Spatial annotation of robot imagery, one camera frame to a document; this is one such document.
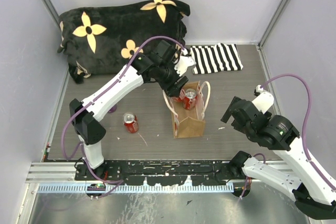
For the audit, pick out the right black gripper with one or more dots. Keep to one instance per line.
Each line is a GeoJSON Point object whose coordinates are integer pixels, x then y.
{"type": "Point", "coordinates": [236, 126]}

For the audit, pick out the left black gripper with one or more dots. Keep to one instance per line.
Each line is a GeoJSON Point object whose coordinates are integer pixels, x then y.
{"type": "Point", "coordinates": [168, 87]}

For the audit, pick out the red cola can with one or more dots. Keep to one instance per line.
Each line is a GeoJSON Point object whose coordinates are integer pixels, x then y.
{"type": "Point", "coordinates": [190, 98]}
{"type": "Point", "coordinates": [180, 97]}
{"type": "Point", "coordinates": [130, 122]}

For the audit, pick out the brown canvas bag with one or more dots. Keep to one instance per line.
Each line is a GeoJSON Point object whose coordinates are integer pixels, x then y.
{"type": "Point", "coordinates": [190, 123]}

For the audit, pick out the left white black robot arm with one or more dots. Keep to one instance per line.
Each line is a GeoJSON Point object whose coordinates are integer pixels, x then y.
{"type": "Point", "coordinates": [165, 64]}

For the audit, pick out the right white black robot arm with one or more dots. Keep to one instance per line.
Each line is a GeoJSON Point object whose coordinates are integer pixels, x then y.
{"type": "Point", "coordinates": [311, 194]}

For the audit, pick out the black white striped cloth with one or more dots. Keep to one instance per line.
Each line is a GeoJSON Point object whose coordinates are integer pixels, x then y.
{"type": "Point", "coordinates": [216, 58]}

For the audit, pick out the far purple soda can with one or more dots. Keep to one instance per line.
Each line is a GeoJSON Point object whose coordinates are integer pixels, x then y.
{"type": "Point", "coordinates": [113, 109]}

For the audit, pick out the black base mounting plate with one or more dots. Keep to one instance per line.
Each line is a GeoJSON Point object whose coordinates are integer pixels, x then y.
{"type": "Point", "coordinates": [161, 172]}

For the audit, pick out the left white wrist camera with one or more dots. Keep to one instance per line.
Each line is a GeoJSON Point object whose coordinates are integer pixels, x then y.
{"type": "Point", "coordinates": [183, 64]}

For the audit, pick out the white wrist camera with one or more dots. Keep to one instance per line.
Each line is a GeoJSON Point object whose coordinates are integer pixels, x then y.
{"type": "Point", "coordinates": [264, 100]}
{"type": "Point", "coordinates": [183, 64]}

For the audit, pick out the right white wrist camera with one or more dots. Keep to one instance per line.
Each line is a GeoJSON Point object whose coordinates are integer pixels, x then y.
{"type": "Point", "coordinates": [264, 100]}

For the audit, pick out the white slotted cable duct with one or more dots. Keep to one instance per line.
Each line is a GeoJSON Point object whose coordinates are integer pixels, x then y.
{"type": "Point", "coordinates": [123, 189]}

